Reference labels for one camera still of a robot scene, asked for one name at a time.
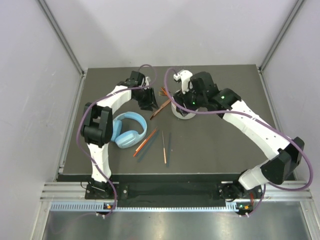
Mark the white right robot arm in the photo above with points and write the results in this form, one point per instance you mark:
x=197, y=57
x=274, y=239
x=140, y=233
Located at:
x=282, y=156

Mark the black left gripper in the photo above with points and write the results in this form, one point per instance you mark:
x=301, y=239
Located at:
x=150, y=102

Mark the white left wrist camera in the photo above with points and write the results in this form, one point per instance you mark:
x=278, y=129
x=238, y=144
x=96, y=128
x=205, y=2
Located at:
x=148, y=80

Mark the aluminium frame rail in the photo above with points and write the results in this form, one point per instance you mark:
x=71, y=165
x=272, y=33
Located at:
x=60, y=35

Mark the gold fork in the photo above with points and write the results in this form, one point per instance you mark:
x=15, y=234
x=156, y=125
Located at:
x=163, y=92

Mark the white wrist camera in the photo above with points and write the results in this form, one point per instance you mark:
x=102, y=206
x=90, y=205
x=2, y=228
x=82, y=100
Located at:
x=148, y=80
x=183, y=77

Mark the orange chopstick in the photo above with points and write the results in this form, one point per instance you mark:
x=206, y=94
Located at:
x=144, y=142

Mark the white divided round container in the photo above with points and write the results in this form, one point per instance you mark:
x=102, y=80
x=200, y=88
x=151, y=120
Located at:
x=181, y=114

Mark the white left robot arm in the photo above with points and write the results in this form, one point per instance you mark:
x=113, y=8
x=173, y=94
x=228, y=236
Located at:
x=99, y=128

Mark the silver copper chopstick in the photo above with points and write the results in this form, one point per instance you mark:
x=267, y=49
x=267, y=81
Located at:
x=164, y=148

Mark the copper utensil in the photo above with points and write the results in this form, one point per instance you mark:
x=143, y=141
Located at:
x=166, y=103

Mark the grey slotted cable duct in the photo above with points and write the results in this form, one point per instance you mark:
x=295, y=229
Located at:
x=82, y=206

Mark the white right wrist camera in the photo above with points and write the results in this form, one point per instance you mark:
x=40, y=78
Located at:
x=183, y=77

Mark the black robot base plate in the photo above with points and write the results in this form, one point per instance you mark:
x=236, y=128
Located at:
x=169, y=190

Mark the dark teal chopstick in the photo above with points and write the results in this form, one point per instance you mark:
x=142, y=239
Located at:
x=148, y=146
x=169, y=149

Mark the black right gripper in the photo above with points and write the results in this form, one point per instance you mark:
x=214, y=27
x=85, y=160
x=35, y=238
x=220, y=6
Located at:
x=182, y=98

